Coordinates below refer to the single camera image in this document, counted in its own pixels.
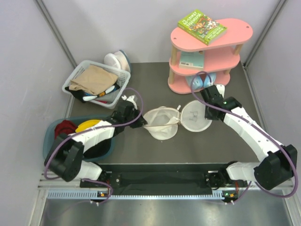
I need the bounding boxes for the white mesh laundry bag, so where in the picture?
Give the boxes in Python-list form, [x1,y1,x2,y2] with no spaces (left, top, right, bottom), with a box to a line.
[143,100,212,141]

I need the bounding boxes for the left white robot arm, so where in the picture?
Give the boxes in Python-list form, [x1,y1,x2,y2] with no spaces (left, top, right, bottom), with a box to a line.
[44,95,147,187]

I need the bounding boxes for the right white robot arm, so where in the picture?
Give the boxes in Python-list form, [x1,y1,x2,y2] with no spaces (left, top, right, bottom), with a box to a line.
[200,85,297,191]

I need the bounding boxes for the light blue headphones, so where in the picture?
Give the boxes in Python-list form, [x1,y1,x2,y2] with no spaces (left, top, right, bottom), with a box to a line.
[185,73,216,90]

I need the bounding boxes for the yellow cloth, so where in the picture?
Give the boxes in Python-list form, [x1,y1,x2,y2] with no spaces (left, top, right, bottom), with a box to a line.
[75,119,101,133]

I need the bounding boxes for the teal book on shelf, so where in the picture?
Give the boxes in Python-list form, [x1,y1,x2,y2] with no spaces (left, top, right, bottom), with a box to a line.
[179,51,205,69]

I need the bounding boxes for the pink three-tier shelf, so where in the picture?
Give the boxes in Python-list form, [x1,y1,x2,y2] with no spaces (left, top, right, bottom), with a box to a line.
[168,18,253,94]

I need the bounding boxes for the white plastic basket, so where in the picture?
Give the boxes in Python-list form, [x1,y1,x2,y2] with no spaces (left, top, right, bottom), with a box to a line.
[62,60,131,109]

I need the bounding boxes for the beige folded cloth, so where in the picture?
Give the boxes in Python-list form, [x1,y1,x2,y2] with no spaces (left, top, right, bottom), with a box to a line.
[69,65,118,95]

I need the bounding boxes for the black white garment in basket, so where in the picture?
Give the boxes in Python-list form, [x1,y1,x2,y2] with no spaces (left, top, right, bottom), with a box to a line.
[64,83,120,103]

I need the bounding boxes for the dark red knit cloth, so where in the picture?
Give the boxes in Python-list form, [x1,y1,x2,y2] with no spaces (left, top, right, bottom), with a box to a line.
[54,120,78,138]

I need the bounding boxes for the green paperback book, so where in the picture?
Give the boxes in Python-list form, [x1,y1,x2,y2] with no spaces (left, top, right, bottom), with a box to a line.
[177,9,228,46]

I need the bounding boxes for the teal plastic tub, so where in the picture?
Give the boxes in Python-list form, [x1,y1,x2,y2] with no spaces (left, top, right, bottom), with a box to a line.
[42,114,116,162]

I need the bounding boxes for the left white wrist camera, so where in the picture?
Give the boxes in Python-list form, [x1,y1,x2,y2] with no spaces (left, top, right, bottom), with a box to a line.
[121,95,137,105]

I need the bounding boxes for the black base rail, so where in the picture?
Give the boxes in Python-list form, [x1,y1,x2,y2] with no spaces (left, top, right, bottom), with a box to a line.
[79,163,250,196]

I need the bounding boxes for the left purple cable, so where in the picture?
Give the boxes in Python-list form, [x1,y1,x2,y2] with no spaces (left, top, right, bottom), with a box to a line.
[43,87,144,205]

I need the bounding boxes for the purple cable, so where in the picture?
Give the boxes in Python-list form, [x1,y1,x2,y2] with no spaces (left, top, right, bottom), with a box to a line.
[190,71,299,205]
[43,87,144,205]

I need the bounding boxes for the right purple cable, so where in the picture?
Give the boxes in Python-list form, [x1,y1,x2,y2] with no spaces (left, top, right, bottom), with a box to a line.
[190,71,299,205]

